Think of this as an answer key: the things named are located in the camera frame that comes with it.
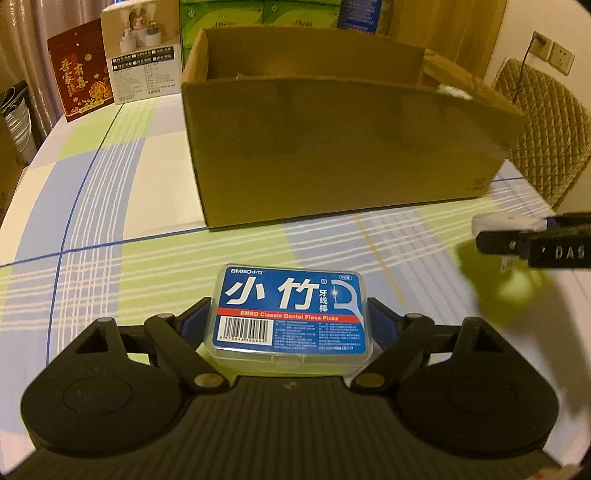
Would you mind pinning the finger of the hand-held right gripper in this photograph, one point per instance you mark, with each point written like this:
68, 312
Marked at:
568, 221
498, 242

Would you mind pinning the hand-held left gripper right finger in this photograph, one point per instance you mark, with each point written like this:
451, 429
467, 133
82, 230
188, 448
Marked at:
381, 321

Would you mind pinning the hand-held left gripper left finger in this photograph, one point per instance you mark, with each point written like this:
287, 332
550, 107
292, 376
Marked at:
194, 321

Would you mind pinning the small square plastic container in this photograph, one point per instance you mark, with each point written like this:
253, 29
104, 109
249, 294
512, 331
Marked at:
503, 222

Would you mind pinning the blue label floss pick box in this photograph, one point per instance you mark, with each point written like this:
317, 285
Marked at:
286, 314

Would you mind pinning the brown cardboard box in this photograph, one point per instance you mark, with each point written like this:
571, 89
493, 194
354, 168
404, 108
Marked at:
323, 152

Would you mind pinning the desktop with checked tablecloth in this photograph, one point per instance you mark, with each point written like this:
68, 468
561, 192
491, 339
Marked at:
115, 230

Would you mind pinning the chair with quilted cover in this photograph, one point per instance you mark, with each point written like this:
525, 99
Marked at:
545, 120

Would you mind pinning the yellow curtain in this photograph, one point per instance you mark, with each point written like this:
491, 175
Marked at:
438, 27

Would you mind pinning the white product box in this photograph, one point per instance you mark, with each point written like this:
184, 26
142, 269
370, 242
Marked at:
143, 64

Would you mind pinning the blue milk carton case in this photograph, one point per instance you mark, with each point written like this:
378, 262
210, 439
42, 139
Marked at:
360, 14

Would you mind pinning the red gold gift box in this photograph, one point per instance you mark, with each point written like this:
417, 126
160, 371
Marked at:
81, 78

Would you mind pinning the green tissue pack bundle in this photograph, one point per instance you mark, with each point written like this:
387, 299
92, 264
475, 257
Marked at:
231, 14

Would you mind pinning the pinkish patterned curtain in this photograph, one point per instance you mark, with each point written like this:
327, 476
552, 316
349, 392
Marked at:
27, 37

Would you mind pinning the wall socket plate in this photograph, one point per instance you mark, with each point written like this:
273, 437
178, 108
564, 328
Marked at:
562, 57
541, 48

